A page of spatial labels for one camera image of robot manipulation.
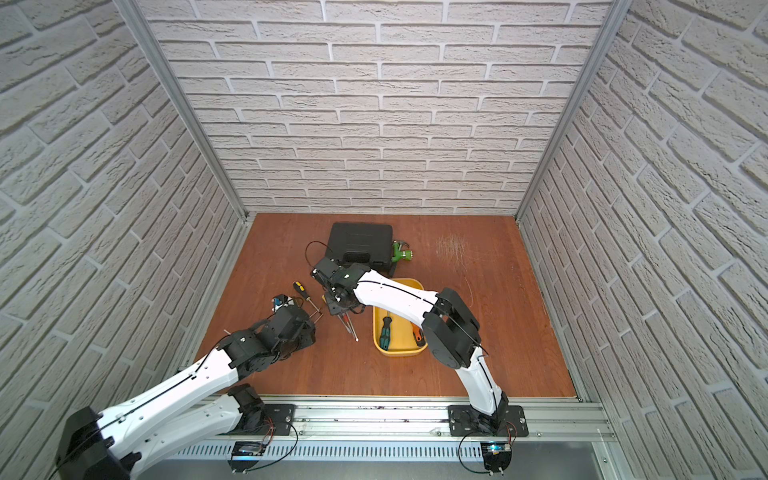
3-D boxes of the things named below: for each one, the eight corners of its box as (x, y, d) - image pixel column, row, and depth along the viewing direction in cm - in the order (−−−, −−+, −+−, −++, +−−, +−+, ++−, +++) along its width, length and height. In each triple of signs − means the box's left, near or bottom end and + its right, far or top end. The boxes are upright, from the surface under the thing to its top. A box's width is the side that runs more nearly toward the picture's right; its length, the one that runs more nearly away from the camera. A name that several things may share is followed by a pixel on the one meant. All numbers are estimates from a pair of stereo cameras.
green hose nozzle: (391, 264, 107) (391, 257, 104) (391, 244, 113) (391, 237, 110) (412, 264, 107) (412, 257, 104) (411, 244, 113) (411, 237, 110)
